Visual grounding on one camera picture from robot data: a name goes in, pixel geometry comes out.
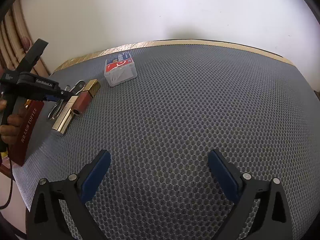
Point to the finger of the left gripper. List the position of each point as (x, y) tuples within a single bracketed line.
[(65, 95), (54, 98)]

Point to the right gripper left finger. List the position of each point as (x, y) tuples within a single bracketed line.
[(46, 219)]

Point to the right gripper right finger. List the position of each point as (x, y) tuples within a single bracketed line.
[(272, 220)]

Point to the silver metal clip opener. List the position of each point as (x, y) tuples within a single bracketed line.
[(57, 108)]

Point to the maroon gold lipstick tube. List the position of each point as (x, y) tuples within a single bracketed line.
[(85, 97)]

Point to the clear plastic floss box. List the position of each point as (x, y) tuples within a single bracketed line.
[(119, 68)]

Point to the person's left hand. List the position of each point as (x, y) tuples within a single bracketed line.
[(9, 132)]

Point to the red toffee tin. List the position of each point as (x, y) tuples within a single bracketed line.
[(17, 152)]

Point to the beige patterned curtain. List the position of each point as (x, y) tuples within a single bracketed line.
[(15, 38)]

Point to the grey mesh table mat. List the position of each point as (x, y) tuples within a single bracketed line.
[(187, 100)]

